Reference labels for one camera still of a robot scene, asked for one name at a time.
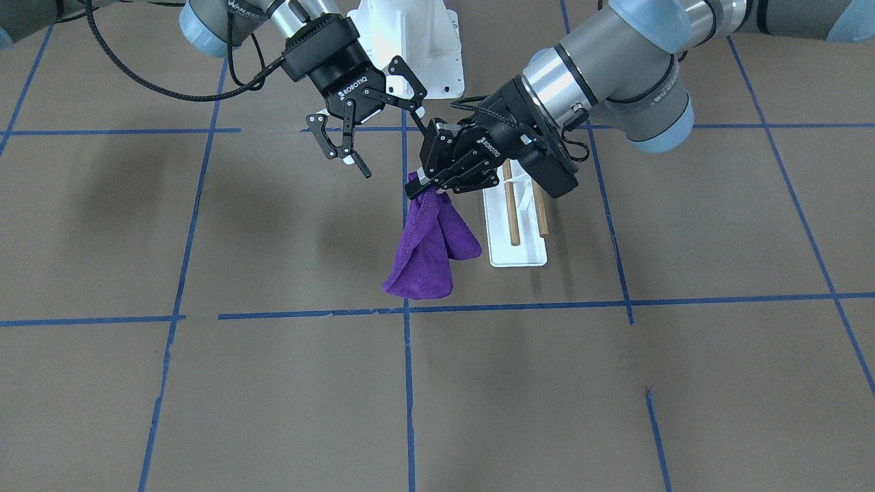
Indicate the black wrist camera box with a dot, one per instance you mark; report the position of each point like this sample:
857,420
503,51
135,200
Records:
544,158

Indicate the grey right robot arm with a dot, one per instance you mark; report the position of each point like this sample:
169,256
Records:
217,29

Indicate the white towel rack with wooden bars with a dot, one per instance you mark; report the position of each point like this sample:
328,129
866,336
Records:
516,219

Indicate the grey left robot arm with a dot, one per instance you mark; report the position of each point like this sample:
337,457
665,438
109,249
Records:
620,67

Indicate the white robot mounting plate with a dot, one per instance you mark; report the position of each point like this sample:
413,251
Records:
425,33

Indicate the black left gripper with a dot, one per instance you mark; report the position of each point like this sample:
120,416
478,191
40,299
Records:
493,134

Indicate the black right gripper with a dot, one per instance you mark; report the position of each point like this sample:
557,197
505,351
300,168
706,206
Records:
353,93

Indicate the purple microfibre towel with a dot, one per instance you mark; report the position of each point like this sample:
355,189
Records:
434,235

